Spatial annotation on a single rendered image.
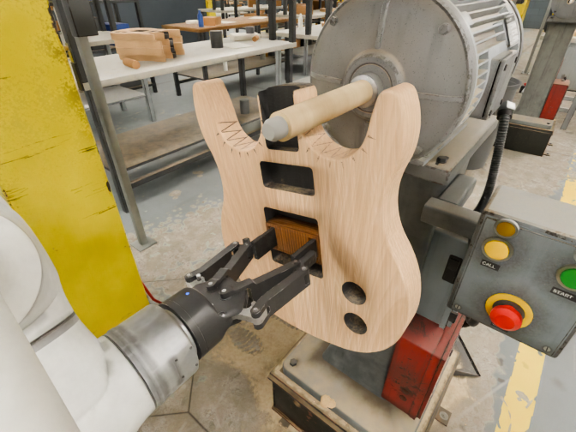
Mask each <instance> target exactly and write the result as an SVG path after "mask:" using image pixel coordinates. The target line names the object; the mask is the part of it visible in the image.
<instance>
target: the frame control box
mask: <svg viewBox="0 0 576 432"><path fill-rule="evenodd" d="M499 219H511V220H513V221H515V222H516V223H517V224H518V225H519V234H518V235H517V236H515V237H512V238H503V237H499V236H498V235H497V234H496V233H495V230H494V224H495V222H496V221H497V220H499ZM492 240H497V241H501V242H503V243H505V244H506V245H507V246H508V248H509V250H510V252H509V255H508V256H507V257H506V258H504V259H501V260H496V259H493V258H491V257H489V256H488V255H487V254H486V253H485V250H484V247H485V244H486V243H487V242H489V241H492ZM575 250H576V206H575V205H573V204H569V203H566V202H563V201H558V200H554V199H551V198H548V197H545V196H541V195H536V194H532V193H530V192H526V191H523V190H520V189H515V188H511V187H508V186H505V185H498V186H497V187H496V189H495V191H494V193H493V194H492V196H491V197H490V198H489V201H488V202H487V204H486V206H485V207H484V209H483V210H482V213H481V215H480V218H479V220H478V222H477V227H476V229H475V231H474V233H473V236H472V239H469V238H468V250H467V251H466V254H465V258H464V260H463V262H462V265H461V268H460V270H459V273H458V276H457V278H456V280H455V283H454V285H453V289H452V291H451V294H450V297H449V298H448V301H447V306H448V308H450V309H453V310H455V311H457V312H459V313H460V314H462V315H465V318H466V322H467V323H468V324H469V325H470V326H471V327H475V326H477V325H478V324H479V323H482V324H484V325H485V326H487V327H490V328H492V329H494V330H496V331H498V332H500V333H503V334H505V335H506V336H508V337H510V338H512V339H515V340H517V341H519V342H521V343H523V344H525V345H528V346H530V347H531V348H533V349H535V350H537V351H540V352H542V353H544V354H546V355H548V356H550V357H553V358H556V357H558V356H559V355H560V354H561V352H562V351H563V350H564V348H565V347H566V346H567V344H568V343H569V341H570V340H571V338H572V337H573V336H574V334H576V290H574V289H571V288H568V287H566V286H565V285H564V284H562V282H561V279H560V276H561V272H563V271H564V270H566V269H570V268H576V260H574V258H573V253H574V251H575ZM497 305H510V306H512V307H514V308H515V309H516V310H517V311H518V312H519V313H520V314H521V316H522V318H523V322H522V325H521V328H520V329H518V330H516V331H506V330H503V329H500V328H498V327H497V326H496V325H495V324H494V323H493V322H492V321H491V320H490V317H489V314H490V311H491V310H492V308H494V307H495V306H497Z"/></svg>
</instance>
